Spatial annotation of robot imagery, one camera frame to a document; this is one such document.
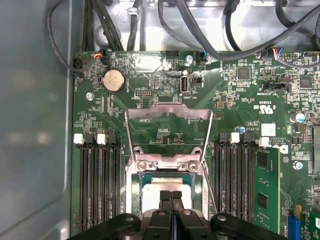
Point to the internal USB port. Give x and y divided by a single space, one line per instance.
184 85

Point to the black and grey PC case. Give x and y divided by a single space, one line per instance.
32 100

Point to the metal CPU socket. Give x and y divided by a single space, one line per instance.
162 165

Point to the small silver capacitor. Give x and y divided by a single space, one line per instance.
300 117

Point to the CPU with silver top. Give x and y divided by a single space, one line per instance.
150 197

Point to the silver motherboard screw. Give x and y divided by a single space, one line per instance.
188 59
89 96
297 165

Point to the small blue capacitor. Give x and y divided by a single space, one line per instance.
241 130

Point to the green RAM stick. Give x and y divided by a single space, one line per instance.
266 190

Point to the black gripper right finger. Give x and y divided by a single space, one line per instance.
177 200

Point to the blue expansion slot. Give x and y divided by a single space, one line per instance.
293 227

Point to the silver coin battery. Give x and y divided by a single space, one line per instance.
113 80

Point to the green motherboard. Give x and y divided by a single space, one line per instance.
232 110

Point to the metal socket cover frame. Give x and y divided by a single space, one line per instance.
170 110

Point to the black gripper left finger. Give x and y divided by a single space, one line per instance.
165 200

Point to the RAM slot with black clips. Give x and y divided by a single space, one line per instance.
242 187
117 187
219 187
96 187

